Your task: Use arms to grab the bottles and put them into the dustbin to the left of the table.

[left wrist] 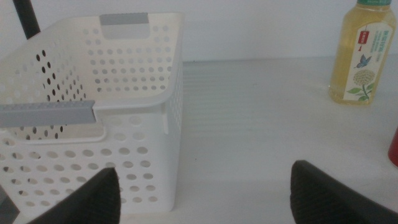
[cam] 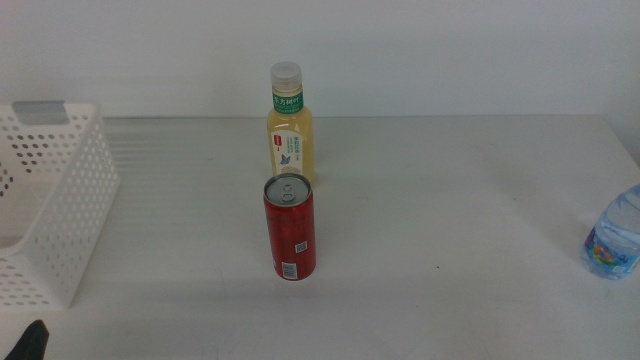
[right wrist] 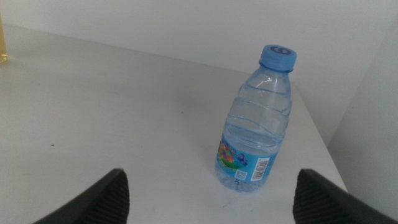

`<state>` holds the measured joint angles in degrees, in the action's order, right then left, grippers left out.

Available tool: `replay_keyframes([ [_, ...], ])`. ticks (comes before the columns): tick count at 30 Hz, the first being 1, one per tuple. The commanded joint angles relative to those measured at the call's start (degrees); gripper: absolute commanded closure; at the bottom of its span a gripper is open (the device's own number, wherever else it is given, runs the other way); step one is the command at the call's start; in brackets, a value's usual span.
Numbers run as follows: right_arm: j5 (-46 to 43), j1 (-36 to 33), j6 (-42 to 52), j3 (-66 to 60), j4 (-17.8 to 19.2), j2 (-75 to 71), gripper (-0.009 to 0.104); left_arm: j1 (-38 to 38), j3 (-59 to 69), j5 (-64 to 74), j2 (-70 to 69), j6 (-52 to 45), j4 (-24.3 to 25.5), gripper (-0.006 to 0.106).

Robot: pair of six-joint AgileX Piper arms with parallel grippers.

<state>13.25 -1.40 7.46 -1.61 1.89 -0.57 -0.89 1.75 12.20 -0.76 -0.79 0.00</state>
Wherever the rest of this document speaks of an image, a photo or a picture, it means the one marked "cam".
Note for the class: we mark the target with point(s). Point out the yellow tea bottle green label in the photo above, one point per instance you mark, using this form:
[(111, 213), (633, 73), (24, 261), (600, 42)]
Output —
[(290, 125)]

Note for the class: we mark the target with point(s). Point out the red drink can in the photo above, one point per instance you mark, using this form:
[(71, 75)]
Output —
[(290, 225)]

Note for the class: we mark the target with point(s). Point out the white perforated plastic basket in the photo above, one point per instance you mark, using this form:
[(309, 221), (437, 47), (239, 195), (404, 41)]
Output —
[(64, 280)]

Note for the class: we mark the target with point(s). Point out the blue-capped water bottle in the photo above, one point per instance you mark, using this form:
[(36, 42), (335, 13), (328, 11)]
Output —
[(617, 235)]

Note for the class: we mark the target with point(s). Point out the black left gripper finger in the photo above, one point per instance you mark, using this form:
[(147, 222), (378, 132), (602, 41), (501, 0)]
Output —
[(30, 345)]

